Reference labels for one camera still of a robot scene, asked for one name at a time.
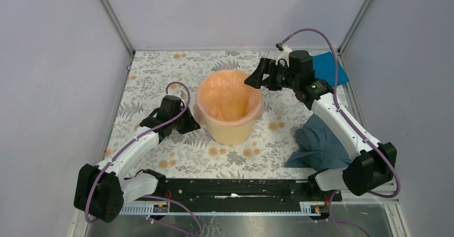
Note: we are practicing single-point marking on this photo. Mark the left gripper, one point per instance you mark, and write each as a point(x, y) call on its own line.
point(191, 124)

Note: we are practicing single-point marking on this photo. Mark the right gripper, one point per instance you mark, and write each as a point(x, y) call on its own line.
point(266, 66)

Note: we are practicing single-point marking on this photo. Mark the pink plastic trash bag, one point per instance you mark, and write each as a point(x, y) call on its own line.
point(223, 99)

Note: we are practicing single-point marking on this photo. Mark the yellow trash bin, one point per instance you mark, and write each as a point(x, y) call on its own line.
point(230, 135)

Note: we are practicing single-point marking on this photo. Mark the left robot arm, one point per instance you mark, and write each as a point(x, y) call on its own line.
point(103, 189)

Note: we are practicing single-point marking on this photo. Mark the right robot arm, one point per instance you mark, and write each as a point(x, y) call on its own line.
point(372, 161)

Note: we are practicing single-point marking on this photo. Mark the bright blue cloth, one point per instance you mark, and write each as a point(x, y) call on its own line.
point(324, 67)

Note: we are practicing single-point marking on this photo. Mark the grey-blue cloth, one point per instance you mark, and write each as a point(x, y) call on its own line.
point(318, 148)

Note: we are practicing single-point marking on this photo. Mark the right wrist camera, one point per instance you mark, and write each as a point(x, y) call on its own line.
point(283, 58)

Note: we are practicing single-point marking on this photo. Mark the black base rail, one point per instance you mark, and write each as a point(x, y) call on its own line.
point(262, 196)

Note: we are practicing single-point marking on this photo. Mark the aluminium frame post right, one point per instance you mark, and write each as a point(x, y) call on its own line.
point(354, 26)

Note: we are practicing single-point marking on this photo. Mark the aluminium frame post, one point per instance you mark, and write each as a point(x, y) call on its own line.
point(107, 7)
point(354, 26)

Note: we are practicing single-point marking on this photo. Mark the aluminium frame post left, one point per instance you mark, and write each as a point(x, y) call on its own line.
point(107, 7)

